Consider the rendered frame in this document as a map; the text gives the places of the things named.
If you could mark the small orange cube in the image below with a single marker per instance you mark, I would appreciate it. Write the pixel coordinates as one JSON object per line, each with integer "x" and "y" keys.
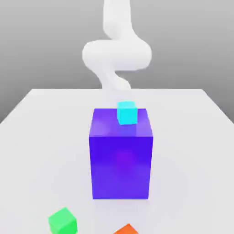
{"x": 126, "y": 230}

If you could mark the large purple box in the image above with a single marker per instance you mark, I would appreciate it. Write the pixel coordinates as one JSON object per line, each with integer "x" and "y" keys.
{"x": 120, "y": 164}

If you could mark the small green cube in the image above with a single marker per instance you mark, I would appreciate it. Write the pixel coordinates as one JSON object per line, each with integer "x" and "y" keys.
{"x": 63, "y": 222}

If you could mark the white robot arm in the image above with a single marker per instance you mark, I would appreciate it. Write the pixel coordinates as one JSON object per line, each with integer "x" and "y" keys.
{"x": 117, "y": 54}

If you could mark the small cyan cube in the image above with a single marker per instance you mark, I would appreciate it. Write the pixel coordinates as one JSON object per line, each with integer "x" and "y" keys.
{"x": 127, "y": 113}

